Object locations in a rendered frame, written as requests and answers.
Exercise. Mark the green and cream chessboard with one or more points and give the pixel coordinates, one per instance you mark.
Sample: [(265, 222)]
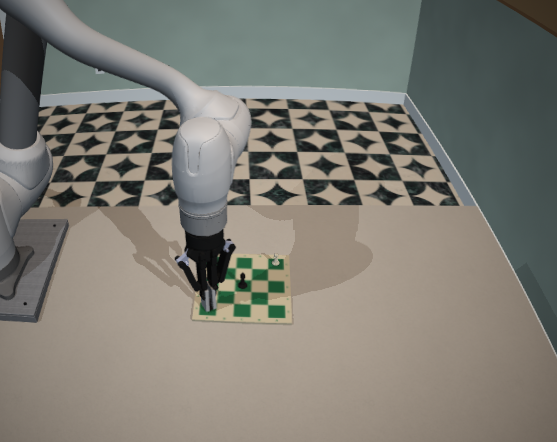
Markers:
[(266, 300)]

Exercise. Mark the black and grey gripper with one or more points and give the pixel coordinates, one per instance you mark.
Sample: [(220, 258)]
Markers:
[(216, 269)]

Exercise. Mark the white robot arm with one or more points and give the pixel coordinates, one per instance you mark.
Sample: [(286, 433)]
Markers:
[(203, 164)]

